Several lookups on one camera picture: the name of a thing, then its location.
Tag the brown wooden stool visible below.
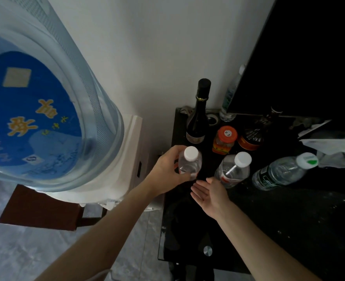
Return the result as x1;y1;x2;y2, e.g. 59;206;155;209
0;184;108;232

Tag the person's left forearm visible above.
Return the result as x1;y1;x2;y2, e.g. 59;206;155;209
34;182;162;281

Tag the orange lid jar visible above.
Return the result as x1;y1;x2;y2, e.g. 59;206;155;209
212;126;238;156

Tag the person's right forearm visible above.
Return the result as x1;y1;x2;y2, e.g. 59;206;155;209
216;202;323;281

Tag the person's left hand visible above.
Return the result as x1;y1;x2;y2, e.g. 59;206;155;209
143;145;197;198

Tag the clear bottle green label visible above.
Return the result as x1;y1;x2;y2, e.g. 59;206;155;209
219;64;246;122

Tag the crumpled clear plastic bag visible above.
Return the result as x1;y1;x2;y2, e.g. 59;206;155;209
318;151;345;169

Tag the dark wine bottle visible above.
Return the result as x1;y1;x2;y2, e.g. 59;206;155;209
186;78;212;144

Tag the white tissue paper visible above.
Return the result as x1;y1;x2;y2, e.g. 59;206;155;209
299;139;345;156

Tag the clear water bottle green-white cap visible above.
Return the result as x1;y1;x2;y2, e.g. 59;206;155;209
252;152;319;191

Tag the white paper sheet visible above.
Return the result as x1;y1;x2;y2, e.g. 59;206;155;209
297;119;333;140

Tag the black television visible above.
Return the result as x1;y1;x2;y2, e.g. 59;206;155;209
227;0;345;126

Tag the white water dispenser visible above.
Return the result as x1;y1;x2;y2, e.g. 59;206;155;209
45;114;165;212

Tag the large blue water jug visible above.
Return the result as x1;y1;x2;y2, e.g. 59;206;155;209
0;0;125;192

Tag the tape roll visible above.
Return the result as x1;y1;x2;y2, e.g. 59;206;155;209
206;112;220;126

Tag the dark bottle orange label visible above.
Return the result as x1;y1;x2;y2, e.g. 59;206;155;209
237;106;284;151

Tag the person's right hand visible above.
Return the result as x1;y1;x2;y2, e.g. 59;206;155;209
191;177;233;222

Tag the small clear bottle white cap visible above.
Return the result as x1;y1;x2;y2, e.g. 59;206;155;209
178;146;203;181

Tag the clear water bottle red label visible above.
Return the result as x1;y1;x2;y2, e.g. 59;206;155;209
214;151;253;189

